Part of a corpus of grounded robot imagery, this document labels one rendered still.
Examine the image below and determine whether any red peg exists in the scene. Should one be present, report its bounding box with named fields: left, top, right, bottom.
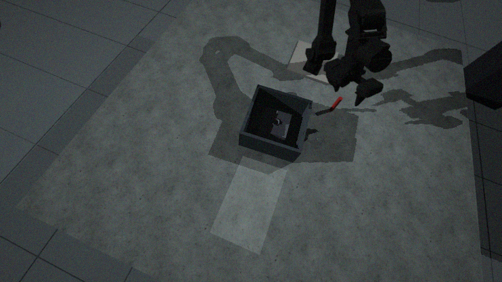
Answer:
left=329, top=97, right=343, bottom=112

